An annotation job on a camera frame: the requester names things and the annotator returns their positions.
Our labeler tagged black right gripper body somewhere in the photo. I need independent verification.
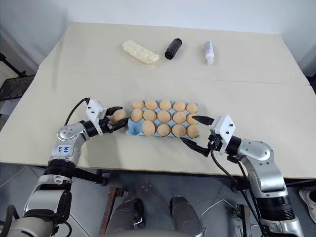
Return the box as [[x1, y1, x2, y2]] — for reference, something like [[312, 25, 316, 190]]
[[206, 133, 223, 155]]

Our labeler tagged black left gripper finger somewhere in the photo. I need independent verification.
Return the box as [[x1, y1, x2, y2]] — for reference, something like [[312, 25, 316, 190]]
[[105, 106, 124, 117], [111, 118, 130, 132]]

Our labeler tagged rusty metal bar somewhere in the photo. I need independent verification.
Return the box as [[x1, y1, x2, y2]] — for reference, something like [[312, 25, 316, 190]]
[[98, 187, 124, 237]]

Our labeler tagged small white bottle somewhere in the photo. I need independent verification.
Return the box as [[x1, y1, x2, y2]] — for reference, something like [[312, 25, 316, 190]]
[[203, 40, 215, 66]]

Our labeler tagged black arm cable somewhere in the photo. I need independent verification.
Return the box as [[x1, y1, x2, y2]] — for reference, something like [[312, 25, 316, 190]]
[[209, 147, 267, 237], [64, 97, 90, 127]]

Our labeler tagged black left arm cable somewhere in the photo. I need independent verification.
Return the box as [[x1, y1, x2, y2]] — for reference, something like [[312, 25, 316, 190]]
[[64, 97, 90, 127]]

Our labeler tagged black cylindrical bottle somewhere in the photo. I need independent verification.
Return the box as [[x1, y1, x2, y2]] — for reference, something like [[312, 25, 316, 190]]
[[164, 38, 183, 60]]

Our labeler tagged black tripod stand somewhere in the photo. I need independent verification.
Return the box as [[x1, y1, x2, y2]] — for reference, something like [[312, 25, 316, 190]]
[[0, 52, 28, 76]]

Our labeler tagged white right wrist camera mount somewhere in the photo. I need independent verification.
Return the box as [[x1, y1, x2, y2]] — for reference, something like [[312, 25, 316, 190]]
[[209, 115, 237, 157]]

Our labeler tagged black mesh panel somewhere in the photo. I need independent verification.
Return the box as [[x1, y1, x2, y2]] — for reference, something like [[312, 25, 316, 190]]
[[0, 75, 36, 101]]

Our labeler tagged dark rounded grey shape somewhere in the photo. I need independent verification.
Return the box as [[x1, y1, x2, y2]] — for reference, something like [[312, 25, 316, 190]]
[[169, 195, 206, 236], [108, 197, 147, 233]]

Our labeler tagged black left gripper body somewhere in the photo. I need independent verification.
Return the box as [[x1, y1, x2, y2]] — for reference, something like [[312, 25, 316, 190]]
[[98, 114, 116, 135]]

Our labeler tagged white sneaker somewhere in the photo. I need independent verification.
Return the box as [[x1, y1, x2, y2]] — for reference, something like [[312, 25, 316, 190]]
[[299, 188, 316, 211]]

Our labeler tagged blue egg carton tray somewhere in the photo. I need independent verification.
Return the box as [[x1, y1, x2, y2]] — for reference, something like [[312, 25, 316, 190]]
[[125, 99, 201, 138]]

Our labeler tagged plastic-wrapped pale bread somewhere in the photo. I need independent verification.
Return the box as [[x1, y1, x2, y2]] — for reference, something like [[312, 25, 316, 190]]
[[122, 40, 161, 66]]

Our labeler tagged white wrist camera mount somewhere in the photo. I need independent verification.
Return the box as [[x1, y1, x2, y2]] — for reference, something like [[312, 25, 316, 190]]
[[85, 99, 107, 122], [209, 115, 237, 157]]

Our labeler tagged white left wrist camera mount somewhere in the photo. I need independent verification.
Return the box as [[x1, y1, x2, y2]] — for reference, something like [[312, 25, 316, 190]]
[[85, 99, 107, 122]]

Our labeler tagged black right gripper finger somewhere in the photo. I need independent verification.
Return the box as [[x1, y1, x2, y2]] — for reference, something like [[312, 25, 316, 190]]
[[179, 137, 211, 157], [191, 115, 215, 125]]

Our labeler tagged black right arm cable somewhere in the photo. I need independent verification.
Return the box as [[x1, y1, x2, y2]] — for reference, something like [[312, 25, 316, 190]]
[[209, 147, 267, 237]]

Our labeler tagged thin white floor cable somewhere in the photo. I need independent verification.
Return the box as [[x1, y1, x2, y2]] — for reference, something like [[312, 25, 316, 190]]
[[199, 197, 236, 223]]

